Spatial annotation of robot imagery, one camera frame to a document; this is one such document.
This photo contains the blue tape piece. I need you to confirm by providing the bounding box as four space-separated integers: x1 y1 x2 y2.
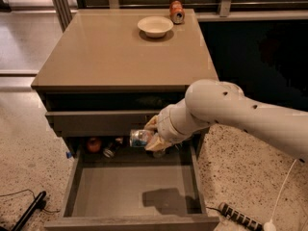
65 151 72 159

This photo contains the grey top drawer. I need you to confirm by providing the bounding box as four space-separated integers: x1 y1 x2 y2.
46 110 159 138

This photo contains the red apple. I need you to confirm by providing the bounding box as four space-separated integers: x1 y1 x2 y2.
87 137 102 153

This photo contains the thin black cable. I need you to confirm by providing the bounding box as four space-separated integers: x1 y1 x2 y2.
0 189 62 215

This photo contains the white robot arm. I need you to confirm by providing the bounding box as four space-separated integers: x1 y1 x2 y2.
145 79 308 163

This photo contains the white power cable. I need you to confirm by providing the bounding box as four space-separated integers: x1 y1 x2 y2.
263 159 299 231

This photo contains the dark can in cabinet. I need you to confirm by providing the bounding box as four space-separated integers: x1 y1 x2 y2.
103 138 123 158

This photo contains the clear plastic bottle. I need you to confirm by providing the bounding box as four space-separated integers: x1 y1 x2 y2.
153 150 166 158

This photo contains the orange soda can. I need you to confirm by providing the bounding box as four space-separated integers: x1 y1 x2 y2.
169 1 185 24

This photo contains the black power strip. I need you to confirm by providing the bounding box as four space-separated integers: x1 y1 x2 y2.
218 202 263 231

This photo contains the black bar on floor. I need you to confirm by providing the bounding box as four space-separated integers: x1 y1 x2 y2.
12 191 46 231

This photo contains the open grey middle drawer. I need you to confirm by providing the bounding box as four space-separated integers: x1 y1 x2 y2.
45 141 219 231

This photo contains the grey drawer cabinet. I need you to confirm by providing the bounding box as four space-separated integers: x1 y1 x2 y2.
32 9 218 155

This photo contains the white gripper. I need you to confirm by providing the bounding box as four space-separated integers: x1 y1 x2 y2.
144 105 180 152

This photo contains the white paper bowl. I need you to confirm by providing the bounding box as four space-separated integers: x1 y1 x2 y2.
138 16 173 39

